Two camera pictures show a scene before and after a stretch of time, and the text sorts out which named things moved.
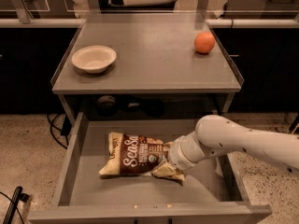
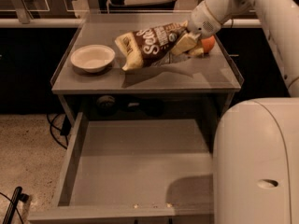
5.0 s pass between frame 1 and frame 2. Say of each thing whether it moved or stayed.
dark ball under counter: stayed
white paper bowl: stayed
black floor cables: stayed
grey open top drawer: stayed
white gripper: moved
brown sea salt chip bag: moved
